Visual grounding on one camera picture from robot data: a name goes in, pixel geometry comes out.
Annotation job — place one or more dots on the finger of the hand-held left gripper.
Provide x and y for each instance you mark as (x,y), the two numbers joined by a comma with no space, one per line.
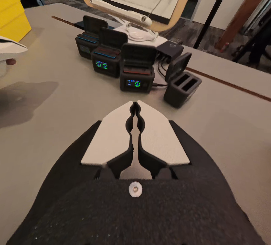
(12,44)

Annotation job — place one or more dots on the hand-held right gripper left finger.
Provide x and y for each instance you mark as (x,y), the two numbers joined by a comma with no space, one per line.
(106,141)

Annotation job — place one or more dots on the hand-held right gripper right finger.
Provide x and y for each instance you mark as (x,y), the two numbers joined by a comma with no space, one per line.
(165,141)

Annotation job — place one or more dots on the yellow plastic bin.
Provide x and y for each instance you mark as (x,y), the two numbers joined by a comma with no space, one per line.
(12,14)

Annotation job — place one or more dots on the black battery charger case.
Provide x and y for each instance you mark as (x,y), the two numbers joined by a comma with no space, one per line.
(95,24)
(139,54)
(113,37)
(180,95)

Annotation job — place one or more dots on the black battery orange stripe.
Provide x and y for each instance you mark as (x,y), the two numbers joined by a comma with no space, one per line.
(137,70)
(108,50)

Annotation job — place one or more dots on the black battery blue stripe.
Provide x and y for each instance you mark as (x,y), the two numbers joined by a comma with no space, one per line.
(106,55)
(88,37)

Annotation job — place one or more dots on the person's left hand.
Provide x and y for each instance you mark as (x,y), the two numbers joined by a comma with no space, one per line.
(10,62)

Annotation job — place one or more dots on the black charging hub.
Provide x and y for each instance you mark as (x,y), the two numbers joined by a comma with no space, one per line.
(170,49)

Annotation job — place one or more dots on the white base mat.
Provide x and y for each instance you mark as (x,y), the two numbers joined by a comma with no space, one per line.
(120,27)

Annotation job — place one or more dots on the white clip bar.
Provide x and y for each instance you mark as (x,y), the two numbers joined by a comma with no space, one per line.
(118,10)

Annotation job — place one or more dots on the black metal leg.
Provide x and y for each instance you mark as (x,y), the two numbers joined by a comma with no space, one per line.
(214,10)
(258,44)

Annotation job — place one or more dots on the wooden instruction board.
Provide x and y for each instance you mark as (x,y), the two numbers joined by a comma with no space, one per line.
(186,4)

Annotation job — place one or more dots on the brown wooden post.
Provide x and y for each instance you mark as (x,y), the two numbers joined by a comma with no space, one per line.
(245,12)

